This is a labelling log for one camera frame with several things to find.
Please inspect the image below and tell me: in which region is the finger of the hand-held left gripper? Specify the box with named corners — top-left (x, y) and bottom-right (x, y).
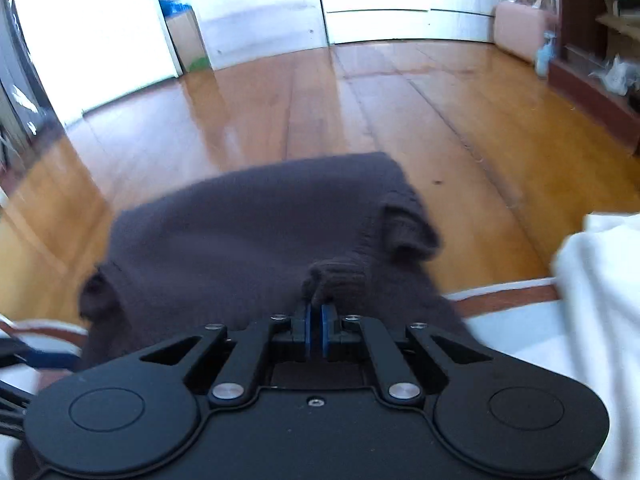
top-left (0, 337), bottom-right (83, 373)

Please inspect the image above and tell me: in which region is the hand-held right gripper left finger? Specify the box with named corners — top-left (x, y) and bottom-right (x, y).
top-left (140, 302), bottom-right (313, 407)

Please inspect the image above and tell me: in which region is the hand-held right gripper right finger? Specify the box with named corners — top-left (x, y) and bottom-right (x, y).
top-left (321, 302), bottom-right (493, 406)

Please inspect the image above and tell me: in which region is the dark brown knit sweater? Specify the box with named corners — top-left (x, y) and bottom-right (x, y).
top-left (77, 151), bottom-right (483, 376)

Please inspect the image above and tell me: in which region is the plaid blanket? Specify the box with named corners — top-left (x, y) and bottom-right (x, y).
top-left (0, 280), bottom-right (640, 480)

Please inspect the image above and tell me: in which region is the white folded cloth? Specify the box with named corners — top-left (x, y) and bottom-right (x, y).
top-left (552, 212), bottom-right (640, 480)

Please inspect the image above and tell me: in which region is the cardboard box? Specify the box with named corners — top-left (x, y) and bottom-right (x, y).
top-left (162, 0), bottom-right (212, 73)

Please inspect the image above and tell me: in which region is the white door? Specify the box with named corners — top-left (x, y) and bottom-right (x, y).
top-left (10, 0), bottom-right (183, 116)

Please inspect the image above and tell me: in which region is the white wardrobe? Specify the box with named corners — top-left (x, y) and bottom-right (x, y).
top-left (315, 0), bottom-right (561, 46)

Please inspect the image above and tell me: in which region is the blue spray bottle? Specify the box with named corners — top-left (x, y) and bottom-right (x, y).
top-left (534, 30), bottom-right (558, 78)

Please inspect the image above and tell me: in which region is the pink case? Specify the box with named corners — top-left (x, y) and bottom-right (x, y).
top-left (494, 0), bottom-right (556, 63)

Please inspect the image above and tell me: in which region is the dark wooden shelf unit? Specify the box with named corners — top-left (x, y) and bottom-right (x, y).
top-left (547, 0), bottom-right (640, 156)

